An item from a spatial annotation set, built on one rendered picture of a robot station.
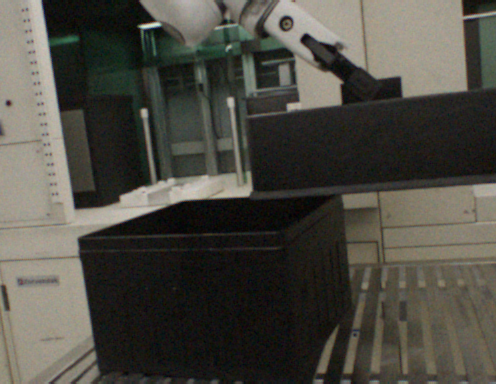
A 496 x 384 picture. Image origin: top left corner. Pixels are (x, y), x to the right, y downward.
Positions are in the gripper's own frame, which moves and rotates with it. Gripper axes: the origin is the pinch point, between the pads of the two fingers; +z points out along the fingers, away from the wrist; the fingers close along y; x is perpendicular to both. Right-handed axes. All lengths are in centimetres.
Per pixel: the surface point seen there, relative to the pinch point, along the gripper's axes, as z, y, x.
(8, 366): -26, 29, 103
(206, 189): -18, 55, 45
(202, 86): -52, 112, 36
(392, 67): -0.1, 28.8, -5.1
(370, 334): 21.6, -7.5, 23.6
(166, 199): -23, 49, 51
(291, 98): -19, 80, 16
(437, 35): 2.5, 28.7, -13.9
